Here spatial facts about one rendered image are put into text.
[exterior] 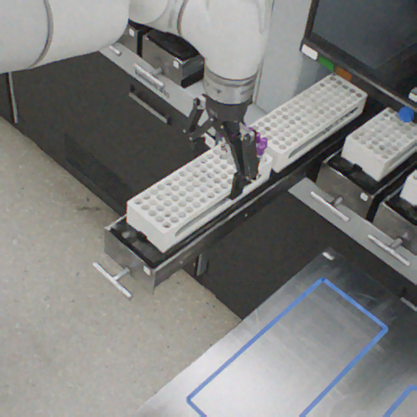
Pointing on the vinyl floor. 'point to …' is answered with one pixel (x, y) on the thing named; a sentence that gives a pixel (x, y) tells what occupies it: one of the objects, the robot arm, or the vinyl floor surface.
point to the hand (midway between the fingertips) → (217, 173)
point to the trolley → (306, 354)
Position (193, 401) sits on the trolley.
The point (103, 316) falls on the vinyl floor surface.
